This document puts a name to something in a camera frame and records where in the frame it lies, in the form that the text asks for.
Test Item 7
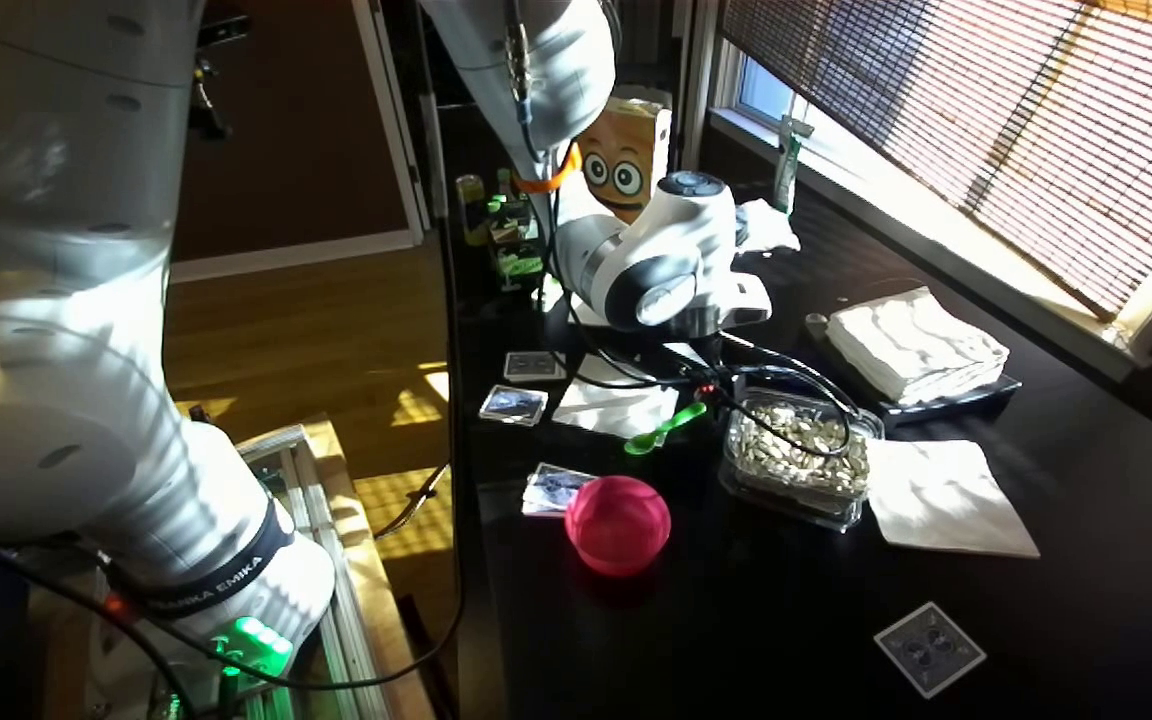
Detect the orange box with cartoon face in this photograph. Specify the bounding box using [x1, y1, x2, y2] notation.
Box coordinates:
[576, 92, 675, 226]

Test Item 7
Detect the green and white tube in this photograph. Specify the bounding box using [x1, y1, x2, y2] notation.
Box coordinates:
[772, 113, 819, 215]

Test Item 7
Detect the wooden window blind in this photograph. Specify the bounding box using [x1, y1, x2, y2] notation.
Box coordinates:
[718, 0, 1152, 321]

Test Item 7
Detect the blue backed playing cards pile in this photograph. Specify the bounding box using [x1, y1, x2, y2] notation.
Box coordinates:
[516, 458, 605, 522]

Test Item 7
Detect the stack of white napkins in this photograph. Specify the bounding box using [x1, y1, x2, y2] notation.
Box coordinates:
[819, 282, 1013, 407]

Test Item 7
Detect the plain white napkin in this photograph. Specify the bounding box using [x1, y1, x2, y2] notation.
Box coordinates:
[549, 353, 686, 442]
[866, 434, 1045, 558]

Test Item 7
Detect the yellow green bottle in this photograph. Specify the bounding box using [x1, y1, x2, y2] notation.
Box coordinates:
[452, 171, 488, 252]

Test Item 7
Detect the pink plastic bowl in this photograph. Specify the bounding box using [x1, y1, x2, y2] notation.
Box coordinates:
[559, 472, 675, 578]

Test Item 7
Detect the orange cable strap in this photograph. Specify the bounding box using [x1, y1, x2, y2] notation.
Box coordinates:
[507, 140, 584, 199]

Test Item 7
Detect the blue backed playing card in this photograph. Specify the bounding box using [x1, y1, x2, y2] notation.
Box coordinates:
[475, 381, 552, 432]

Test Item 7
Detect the grey backed playing card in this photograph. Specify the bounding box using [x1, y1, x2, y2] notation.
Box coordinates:
[499, 349, 572, 387]
[871, 596, 987, 702]

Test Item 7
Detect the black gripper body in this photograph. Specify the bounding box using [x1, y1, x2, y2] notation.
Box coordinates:
[651, 321, 772, 402]

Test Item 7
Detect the green plastic spoon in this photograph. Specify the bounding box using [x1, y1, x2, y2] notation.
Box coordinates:
[619, 395, 718, 458]

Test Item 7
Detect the clear container of snack mix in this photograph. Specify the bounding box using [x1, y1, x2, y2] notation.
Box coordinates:
[718, 387, 890, 536]

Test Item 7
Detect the thin black floor cable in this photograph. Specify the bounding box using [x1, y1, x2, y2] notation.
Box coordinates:
[368, 457, 462, 542]

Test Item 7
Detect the green margarita bottle carrier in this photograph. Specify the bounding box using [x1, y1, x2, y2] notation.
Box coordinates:
[486, 169, 558, 294]

